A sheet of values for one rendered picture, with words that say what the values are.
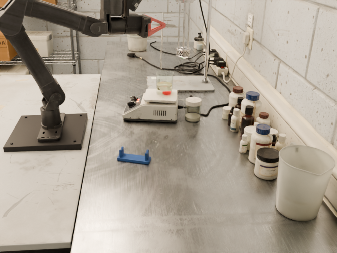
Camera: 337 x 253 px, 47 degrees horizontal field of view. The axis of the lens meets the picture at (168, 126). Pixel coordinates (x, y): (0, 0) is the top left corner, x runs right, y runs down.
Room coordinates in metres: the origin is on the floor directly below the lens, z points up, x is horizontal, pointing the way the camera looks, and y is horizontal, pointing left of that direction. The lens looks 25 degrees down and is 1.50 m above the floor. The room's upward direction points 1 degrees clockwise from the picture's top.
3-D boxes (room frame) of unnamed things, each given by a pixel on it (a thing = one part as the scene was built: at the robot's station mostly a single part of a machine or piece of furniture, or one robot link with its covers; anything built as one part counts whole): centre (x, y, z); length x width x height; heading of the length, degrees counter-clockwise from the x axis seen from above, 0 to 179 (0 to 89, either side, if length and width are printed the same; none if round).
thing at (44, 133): (1.19, 0.40, 0.96); 0.20 x 0.07 x 0.08; 9
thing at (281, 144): (1.05, -0.35, 0.94); 0.03 x 0.03 x 0.09
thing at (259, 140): (1.04, -0.28, 0.96); 0.06 x 0.06 x 0.11
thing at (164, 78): (1.37, 0.02, 1.03); 0.07 x 0.06 x 0.08; 93
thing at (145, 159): (1.02, 0.10, 0.92); 0.10 x 0.03 x 0.04; 79
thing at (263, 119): (1.21, -0.32, 0.94); 0.05 x 0.05 x 0.09
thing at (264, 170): (0.96, -0.29, 0.94); 0.07 x 0.07 x 0.07
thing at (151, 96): (1.36, 0.03, 0.98); 0.12 x 0.12 x 0.01; 88
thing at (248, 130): (1.12, -0.27, 0.93); 0.06 x 0.06 x 0.07
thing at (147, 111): (1.36, 0.06, 0.94); 0.22 x 0.13 x 0.08; 88
